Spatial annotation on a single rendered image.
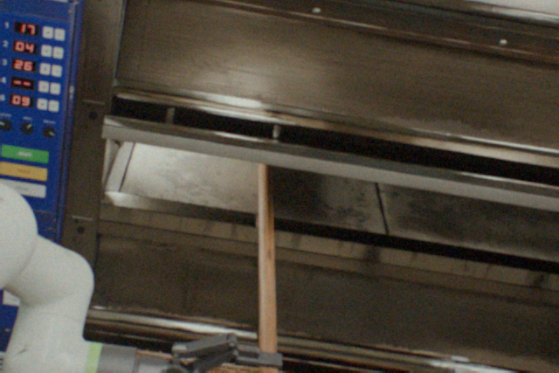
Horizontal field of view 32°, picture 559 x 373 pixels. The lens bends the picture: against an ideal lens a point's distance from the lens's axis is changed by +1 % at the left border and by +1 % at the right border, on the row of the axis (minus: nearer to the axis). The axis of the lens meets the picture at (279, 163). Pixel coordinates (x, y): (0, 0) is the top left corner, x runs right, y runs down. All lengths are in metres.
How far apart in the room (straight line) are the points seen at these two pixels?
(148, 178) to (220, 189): 0.16
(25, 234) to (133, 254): 1.01
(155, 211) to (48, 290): 0.57
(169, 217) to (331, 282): 0.38
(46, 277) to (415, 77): 0.83
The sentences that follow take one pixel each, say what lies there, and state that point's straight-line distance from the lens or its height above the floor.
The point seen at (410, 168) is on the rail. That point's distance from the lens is 1.81.
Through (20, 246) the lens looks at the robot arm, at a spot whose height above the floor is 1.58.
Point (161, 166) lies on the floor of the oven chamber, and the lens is 2.19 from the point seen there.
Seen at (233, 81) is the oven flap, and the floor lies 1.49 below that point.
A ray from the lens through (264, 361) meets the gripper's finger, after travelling 1.50.
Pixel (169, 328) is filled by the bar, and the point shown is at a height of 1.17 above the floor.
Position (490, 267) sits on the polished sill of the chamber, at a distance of 2.11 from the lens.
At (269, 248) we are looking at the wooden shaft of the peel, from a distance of 1.89.
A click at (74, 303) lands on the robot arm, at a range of 1.53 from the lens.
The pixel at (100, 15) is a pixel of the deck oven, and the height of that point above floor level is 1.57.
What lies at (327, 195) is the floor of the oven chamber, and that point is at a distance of 2.20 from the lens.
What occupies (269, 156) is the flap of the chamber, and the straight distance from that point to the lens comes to 1.78.
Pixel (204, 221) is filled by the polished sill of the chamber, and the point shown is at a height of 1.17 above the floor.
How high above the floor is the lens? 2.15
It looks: 25 degrees down
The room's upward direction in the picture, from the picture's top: 11 degrees clockwise
